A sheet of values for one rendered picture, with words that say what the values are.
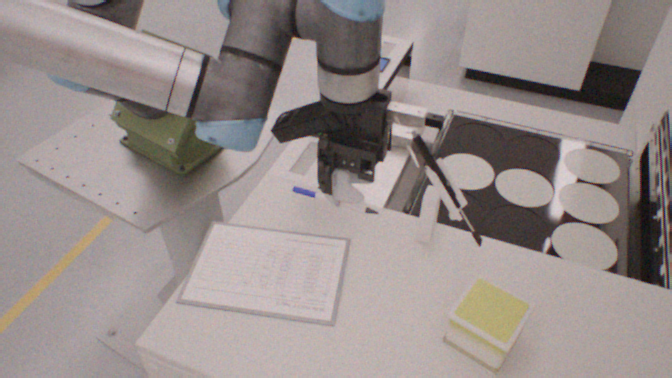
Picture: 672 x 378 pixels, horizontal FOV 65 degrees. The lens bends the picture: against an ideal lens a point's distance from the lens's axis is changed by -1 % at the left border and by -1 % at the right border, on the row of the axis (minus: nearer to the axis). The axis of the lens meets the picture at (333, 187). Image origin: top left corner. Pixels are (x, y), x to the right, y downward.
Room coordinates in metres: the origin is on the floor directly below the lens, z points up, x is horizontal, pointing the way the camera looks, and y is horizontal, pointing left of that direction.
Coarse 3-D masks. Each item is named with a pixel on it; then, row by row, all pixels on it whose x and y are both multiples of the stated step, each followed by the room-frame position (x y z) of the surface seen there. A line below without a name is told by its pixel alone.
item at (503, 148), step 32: (448, 128) 0.87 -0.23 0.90; (480, 128) 0.88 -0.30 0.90; (512, 128) 0.88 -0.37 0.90; (512, 160) 0.77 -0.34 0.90; (544, 160) 0.77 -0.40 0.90; (480, 192) 0.68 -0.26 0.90; (608, 192) 0.69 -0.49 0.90; (448, 224) 0.61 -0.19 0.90; (480, 224) 0.61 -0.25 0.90; (512, 224) 0.61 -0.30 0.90; (544, 224) 0.61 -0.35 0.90; (608, 224) 0.61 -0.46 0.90
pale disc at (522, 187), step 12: (504, 180) 0.72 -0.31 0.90; (516, 180) 0.72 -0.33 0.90; (528, 180) 0.72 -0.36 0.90; (540, 180) 0.72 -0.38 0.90; (504, 192) 0.68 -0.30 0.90; (516, 192) 0.68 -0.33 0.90; (528, 192) 0.68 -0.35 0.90; (540, 192) 0.68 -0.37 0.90; (552, 192) 0.68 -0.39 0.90; (528, 204) 0.65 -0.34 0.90; (540, 204) 0.65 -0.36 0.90
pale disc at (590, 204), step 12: (564, 192) 0.69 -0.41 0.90; (576, 192) 0.69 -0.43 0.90; (588, 192) 0.69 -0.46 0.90; (600, 192) 0.69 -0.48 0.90; (564, 204) 0.65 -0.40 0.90; (576, 204) 0.65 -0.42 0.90; (588, 204) 0.65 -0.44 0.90; (600, 204) 0.65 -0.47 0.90; (612, 204) 0.65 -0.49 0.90; (576, 216) 0.63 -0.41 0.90; (588, 216) 0.63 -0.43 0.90; (600, 216) 0.63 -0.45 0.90; (612, 216) 0.63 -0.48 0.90
